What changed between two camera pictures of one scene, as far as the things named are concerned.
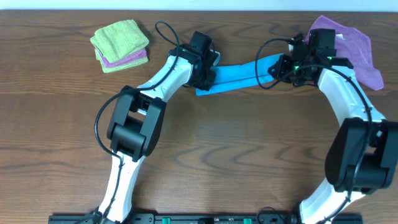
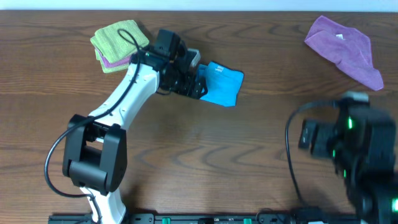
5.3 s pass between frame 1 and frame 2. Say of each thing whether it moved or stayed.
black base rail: stayed
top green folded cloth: stayed
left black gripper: moved
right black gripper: moved
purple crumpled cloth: stayed
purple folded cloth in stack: stayed
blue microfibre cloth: moved
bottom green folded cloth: stayed
